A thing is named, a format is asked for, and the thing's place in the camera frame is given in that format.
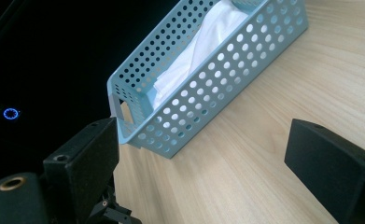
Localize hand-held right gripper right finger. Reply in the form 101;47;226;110
284;118;365;224

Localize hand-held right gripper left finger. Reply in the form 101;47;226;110
43;117;120;224

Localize light blue perforated plastic basket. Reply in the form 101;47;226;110
106;0;309;160

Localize white cloth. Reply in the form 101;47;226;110
151;0;250;112

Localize blue ring light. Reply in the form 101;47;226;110
2;106;21;122

